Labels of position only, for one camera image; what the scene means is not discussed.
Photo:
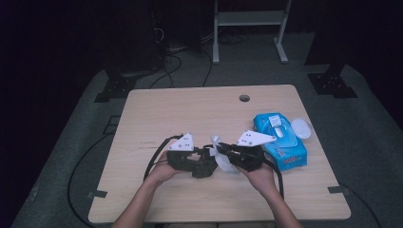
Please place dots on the black tape strip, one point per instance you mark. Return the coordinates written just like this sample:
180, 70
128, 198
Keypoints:
97, 194
337, 189

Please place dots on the black stand base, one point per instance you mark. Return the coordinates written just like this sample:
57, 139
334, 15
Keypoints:
331, 84
115, 88

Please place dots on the person's left hand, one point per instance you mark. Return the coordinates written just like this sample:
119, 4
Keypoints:
163, 172

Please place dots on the white metal table frame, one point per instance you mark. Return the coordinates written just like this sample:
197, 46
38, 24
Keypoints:
250, 18

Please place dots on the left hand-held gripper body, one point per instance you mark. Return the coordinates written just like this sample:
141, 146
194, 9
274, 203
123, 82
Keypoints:
179, 160

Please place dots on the white wet wipe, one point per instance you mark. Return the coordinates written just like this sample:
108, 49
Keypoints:
223, 163
278, 132

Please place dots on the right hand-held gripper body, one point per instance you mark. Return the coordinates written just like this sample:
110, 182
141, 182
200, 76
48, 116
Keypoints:
250, 158

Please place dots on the black floor tape outline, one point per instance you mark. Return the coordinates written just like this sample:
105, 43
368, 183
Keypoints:
106, 128

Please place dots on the blue wet wipes pack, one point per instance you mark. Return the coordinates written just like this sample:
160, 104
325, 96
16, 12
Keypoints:
285, 152

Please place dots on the person's right hand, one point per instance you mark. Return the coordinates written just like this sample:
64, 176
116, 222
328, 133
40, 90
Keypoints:
261, 180

